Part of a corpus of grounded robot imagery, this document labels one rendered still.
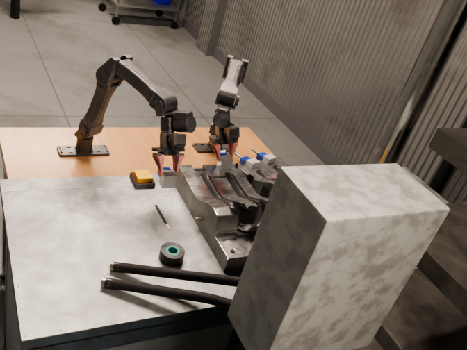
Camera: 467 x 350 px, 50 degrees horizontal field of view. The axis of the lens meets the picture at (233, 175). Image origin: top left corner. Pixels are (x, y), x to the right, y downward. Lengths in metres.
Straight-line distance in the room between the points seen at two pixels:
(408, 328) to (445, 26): 0.74
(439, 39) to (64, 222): 1.23
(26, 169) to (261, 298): 1.20
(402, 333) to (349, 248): 0.52
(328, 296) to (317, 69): 3.63
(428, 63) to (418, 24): 2.64
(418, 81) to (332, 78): 3.20
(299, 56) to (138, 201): 3.10
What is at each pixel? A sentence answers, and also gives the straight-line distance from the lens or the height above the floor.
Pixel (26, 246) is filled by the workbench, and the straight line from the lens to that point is 1.63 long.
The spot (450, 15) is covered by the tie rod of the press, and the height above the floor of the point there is 1.76.
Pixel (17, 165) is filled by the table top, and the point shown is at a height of 0.80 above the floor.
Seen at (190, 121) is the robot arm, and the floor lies 1.16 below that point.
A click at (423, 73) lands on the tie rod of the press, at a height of 1.64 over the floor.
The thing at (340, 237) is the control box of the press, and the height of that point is 1.43.
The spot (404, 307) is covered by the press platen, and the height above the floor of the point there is 1.04.
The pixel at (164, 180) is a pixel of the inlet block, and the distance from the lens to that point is 1.74.
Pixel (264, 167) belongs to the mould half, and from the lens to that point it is 2.17.
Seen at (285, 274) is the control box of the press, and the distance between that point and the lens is 0.92.
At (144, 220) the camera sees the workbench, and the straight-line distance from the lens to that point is 1.77.
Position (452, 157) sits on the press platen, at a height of 1.51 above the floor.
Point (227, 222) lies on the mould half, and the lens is 1.68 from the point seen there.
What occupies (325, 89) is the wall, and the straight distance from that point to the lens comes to 4.38.
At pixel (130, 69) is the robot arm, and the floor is 1.24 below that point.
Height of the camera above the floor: 1.89
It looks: 31 degrees down
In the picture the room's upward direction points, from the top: 17 degrees clockwise
